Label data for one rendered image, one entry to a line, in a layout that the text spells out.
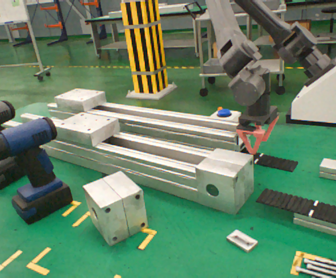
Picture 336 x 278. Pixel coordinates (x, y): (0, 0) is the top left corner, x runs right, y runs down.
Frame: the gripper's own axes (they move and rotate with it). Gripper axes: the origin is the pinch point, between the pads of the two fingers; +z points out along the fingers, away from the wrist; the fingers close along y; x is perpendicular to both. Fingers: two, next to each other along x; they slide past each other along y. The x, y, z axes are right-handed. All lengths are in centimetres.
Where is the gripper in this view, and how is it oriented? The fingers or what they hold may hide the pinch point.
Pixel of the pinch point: (258, 144)
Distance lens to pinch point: 90.7
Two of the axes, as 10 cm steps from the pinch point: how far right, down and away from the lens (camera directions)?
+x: 8.1, 1.6, -5.7
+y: -5.8, 4.2, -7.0
